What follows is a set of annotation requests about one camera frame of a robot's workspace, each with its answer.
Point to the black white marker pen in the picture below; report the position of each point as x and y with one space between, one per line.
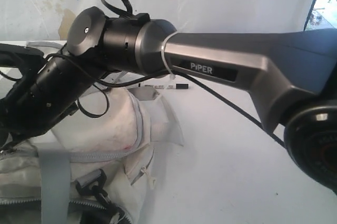
177 86

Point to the white grey backpack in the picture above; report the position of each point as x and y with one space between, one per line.
87 170

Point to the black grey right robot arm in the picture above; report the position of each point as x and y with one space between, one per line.
290 77

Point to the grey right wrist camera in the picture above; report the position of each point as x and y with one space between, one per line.
12 54

